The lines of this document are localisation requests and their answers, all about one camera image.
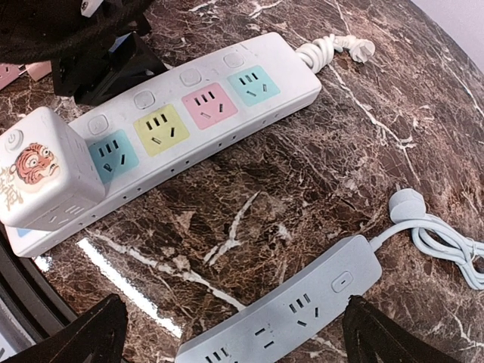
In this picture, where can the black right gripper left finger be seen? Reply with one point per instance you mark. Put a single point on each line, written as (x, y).
(47, 330)

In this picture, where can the pink cube socket adapter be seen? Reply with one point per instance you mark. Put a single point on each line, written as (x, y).
(8, 74)

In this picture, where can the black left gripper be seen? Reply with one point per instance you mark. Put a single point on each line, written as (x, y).
(34, 31)

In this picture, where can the white cube socket adapter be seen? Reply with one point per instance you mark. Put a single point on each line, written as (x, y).
(48, 177)

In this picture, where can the light blue power strip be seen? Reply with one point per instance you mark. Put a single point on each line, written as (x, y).
(298, 309)

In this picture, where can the small pink charger plug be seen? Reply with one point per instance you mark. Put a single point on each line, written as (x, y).
(38, 70)

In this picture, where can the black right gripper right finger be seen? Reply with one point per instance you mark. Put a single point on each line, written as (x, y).
(370, 336)

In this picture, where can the white multicolour power strip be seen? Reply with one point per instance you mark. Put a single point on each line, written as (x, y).
(165, 125)

